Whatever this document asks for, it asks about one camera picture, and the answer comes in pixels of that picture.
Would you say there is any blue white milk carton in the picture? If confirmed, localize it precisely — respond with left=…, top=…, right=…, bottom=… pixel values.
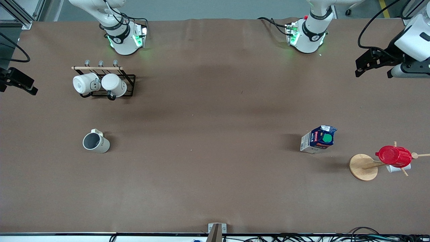
left=300, top=125, right=338, bottom=154

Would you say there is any cream mug grey interior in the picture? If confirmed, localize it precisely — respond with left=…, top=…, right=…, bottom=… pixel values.
left=83, top=129, right=111, bottom=154

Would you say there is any red plastic cup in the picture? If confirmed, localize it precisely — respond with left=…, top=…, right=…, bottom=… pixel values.
left=375, top=146, right=413, bottom=168

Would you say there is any small white cup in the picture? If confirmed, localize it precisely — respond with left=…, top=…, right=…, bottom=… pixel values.
left=386, top=164, right=411, bottom=173

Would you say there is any white ceramic mug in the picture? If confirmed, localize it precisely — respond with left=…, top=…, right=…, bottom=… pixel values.
left=73, top=73, right=101, bottom=95
left=101, top=73, right=127, bottom=100

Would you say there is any wooden mug tree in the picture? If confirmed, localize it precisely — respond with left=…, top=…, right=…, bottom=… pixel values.
left=349, top=141, right=430, bottom=182

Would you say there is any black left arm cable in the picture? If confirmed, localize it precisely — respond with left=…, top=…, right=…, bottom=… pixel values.
left=357, top=0, right=403, bottom=50

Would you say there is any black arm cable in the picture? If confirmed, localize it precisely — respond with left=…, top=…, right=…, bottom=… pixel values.
left=357, top=0, right=403, bottom=50
left=0, top=32, right=31, bottom=63

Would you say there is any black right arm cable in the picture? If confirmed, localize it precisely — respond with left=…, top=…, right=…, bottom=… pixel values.
left=0, top=32, right=31, bottom=63

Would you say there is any aluminium frame profile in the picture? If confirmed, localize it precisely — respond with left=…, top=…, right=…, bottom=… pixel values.
left=0, top=0, right=46, bottom=30

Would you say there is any black base power cable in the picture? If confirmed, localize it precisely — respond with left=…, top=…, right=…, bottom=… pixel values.
left=257, top=17, right=290, bottom=36

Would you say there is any black wire mug rack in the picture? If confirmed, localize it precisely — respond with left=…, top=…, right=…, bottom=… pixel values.
left=72, top=59, right=136, bottom=100

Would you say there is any black cable bundle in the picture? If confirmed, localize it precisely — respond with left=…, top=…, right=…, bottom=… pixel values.
left=222, top=227, right=430, bottom=242

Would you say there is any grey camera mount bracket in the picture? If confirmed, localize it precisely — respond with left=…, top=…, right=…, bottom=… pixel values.
left=206, top=223, right=227, bottom=242

